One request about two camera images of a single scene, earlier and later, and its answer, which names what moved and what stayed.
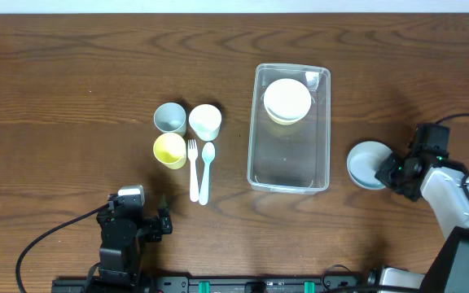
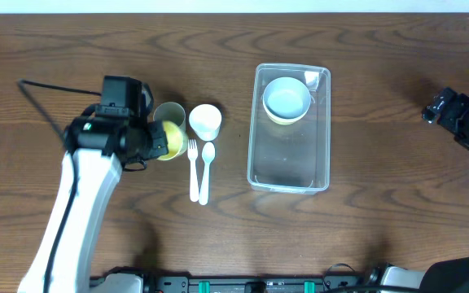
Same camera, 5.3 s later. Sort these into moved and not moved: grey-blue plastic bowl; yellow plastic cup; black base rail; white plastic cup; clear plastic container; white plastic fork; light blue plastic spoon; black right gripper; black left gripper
Moved: yellow plastic cup; black right gripper; grey-blue plastic bowl; black left gripper
Not moved: white plastic fork; light blue plastic spoon; black base rail; clear plastic container; white plastic cup
